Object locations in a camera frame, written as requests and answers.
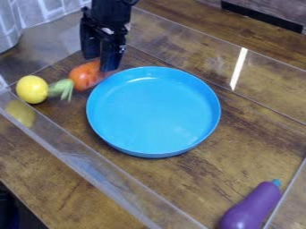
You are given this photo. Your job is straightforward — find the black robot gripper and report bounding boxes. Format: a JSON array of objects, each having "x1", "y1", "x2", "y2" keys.
[{"x1": 80, "y1": 0, "x2": 139, "y2": 72}]

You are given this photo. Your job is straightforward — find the orange toy carrot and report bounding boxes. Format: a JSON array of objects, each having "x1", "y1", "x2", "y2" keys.
[{"x1": 48, "y1": 60, "x2": 104, "y2": 101}]

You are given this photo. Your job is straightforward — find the blue round plastic tray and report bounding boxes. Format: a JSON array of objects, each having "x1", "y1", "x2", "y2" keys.
[{"x1": 86, "y1": 66, "x2": 221, "y2": 158}]

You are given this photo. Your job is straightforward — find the white grid curtain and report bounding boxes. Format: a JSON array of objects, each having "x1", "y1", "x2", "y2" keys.
[{"x1": 0, "y1": 0, "x2": 92, "y2": 54}]

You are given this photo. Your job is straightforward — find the yellow toy lemon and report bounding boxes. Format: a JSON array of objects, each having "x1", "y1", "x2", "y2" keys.
[{"x1": 16, "y1": 75, "x2": 49, "y2": 104}]

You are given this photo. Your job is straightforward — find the purple toy eggplant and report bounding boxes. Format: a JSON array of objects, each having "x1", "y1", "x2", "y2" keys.
[{"x1": 219, "y1": 179, "x2": 282, "y2": 229}]

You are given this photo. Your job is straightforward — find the clear acrylic barrier wall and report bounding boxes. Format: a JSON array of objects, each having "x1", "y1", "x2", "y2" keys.
[{"x1": 0, "y1": 76, "x2": 207, "y2": 229}]

